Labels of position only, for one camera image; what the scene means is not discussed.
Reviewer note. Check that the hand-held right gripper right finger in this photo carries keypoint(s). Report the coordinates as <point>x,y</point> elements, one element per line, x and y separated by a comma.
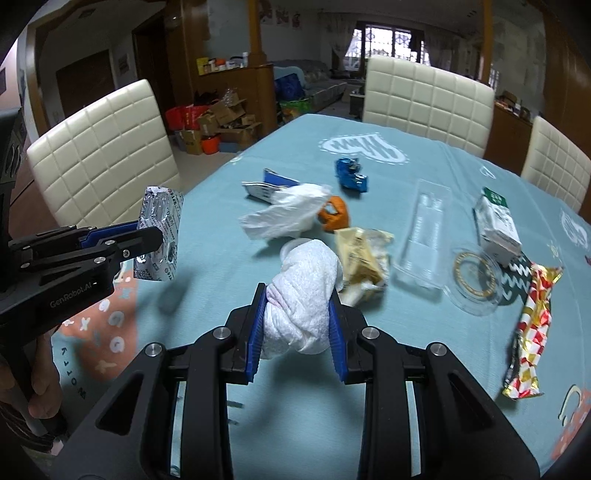
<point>336,332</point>

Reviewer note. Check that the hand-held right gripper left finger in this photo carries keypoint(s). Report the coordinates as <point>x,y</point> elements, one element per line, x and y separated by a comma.
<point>256,332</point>

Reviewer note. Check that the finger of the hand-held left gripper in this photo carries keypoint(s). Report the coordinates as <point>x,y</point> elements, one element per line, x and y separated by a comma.
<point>99,235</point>
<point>138,242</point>

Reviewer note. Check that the silver blister pack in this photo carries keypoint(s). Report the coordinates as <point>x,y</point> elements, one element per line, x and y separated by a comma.
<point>161,207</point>

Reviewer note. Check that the white towel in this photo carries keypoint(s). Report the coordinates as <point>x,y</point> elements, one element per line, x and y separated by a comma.
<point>300,286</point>

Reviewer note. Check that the beige wrapper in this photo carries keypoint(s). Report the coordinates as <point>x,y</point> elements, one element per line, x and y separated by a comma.
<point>358,258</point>

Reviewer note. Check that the clear round plastic lid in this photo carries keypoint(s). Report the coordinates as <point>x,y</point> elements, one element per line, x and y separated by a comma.
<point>475,277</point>

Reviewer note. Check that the red gold checkered wrapper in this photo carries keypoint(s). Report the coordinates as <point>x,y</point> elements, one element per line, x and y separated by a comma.
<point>531,332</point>

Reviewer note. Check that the person's left hand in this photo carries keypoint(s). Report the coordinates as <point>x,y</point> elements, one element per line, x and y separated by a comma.
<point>46,383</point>

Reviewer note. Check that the cream quilted leather chair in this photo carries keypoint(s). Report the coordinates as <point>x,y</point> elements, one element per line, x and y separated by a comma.
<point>425,101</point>
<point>558,161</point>
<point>101,147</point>

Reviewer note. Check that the light blue printed tablecloth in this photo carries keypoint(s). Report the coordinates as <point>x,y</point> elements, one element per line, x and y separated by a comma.
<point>300,415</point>

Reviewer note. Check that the orange snack wrapper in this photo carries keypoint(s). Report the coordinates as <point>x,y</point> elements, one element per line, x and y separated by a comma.
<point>339,216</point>

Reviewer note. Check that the white plastic bag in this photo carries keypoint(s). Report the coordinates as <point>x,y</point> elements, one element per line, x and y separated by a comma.
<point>286,212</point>

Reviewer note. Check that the red plastic bags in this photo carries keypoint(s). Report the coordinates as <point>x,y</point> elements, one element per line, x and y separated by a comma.
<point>182,117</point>

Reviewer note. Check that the clear plastic tray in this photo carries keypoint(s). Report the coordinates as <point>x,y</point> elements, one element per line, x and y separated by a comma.
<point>422,230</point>

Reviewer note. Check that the blue and white flattened carton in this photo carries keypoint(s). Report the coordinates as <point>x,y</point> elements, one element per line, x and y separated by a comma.
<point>265,188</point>

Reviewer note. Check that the pile of cardboard boxes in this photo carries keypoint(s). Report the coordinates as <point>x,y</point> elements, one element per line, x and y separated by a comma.
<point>226,120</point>

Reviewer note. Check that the dark wooden door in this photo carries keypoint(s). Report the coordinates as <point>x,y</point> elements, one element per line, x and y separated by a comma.
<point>85,81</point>

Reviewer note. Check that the blue snack wrapper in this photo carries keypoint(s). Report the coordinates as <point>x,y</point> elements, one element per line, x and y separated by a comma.
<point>348,173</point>

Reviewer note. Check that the wooden partition cabinet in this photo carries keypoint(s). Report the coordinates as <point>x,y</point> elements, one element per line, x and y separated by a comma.
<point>258,97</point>

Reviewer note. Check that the white and green carton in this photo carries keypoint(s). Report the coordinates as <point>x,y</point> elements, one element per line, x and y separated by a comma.
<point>496,226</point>

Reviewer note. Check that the row of bottles and boxes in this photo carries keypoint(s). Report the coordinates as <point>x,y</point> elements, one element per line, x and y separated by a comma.
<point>221,63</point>

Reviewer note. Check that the green colourful bag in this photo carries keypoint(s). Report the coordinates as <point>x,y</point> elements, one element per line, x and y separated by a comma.
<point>295,110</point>

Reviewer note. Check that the blue bag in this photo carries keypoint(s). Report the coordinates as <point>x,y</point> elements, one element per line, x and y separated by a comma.
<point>288,86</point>

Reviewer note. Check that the low coffee table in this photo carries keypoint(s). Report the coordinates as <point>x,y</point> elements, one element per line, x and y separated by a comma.
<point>356,101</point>

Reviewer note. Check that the grey sofa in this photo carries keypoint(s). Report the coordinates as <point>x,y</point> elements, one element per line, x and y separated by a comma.
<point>318,81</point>

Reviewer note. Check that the wooden sideboard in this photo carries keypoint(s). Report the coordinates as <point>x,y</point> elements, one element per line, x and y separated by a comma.
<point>512,129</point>

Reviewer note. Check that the barred window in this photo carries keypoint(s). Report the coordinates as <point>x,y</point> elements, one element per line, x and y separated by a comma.
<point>388,46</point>

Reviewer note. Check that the red wall decorations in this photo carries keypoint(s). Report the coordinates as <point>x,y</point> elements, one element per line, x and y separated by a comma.
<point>281,14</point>

